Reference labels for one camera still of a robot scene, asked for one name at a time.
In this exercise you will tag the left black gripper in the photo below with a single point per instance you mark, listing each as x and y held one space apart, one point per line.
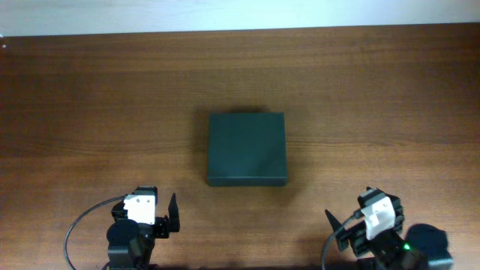
161 222

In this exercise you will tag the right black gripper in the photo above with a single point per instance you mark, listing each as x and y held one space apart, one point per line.
358 237

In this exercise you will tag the black box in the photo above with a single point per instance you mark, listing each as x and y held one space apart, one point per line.
247 149

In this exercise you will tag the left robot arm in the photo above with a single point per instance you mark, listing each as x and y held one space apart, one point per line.
135 230

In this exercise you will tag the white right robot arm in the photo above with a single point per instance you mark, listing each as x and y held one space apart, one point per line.
425 247

